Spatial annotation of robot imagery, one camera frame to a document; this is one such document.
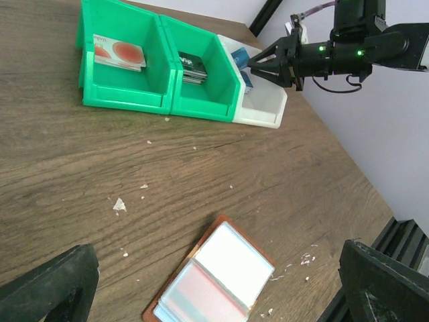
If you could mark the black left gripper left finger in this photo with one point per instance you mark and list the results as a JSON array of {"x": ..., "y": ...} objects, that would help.
[{"x": 61, "y": 289}]

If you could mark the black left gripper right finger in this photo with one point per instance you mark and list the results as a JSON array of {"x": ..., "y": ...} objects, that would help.
[{"x": 378, "y": 288}]

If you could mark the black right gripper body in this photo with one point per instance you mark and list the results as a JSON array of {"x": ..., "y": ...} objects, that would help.
[{"x": 323, "y": 59}]

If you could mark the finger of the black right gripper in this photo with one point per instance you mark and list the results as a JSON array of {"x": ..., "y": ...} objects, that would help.
[
  {"x": 273, "y": 55},
  {"x": 279, "y": 77}
]

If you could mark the brown leather card holder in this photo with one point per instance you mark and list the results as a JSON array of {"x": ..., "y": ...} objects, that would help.
[{"x": 228, "y": 255}]

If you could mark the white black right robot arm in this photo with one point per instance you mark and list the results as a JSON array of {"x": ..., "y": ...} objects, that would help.
[{"x": 359, "y": 40}]

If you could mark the blue card stack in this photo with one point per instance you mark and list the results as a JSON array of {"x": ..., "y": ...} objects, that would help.
[{"x": 247, "y": 81}]

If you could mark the black VIP card stack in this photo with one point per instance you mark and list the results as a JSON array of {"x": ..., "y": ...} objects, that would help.
[{"x": 193, "y": 68}]

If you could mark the red white card in holder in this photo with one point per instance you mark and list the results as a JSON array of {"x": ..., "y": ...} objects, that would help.
[{"x": 195, "y": 296}]

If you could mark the red white card stack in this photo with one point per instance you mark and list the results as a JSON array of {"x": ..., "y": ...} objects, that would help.
[{"x": 112, "y": 52}]

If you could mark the white plastic bin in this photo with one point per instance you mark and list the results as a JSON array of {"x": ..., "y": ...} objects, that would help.
[{"x": 264, "y": 103}]

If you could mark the middle green plastic bin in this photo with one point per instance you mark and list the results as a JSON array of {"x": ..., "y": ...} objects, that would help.
[{"x": 216, "y": 97}]

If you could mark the green plastic bin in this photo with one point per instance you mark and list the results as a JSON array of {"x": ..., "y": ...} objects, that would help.
[
  {"x": 150, "y": 90},
  {"x": 216, "y": 97}
]

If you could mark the left green plastic bin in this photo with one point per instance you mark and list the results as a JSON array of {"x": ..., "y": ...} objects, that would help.
[{"x": 150, "y": 90}]

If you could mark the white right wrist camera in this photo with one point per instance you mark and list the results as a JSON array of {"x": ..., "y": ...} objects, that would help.
[{"x": 297, "y": 25}]

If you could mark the black right back frame post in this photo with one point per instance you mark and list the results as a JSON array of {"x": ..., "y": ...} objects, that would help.
[{"x": 264, "y": 15}]

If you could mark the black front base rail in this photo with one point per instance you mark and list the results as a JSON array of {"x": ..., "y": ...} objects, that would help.
[{"x": 402, "y": 241}]

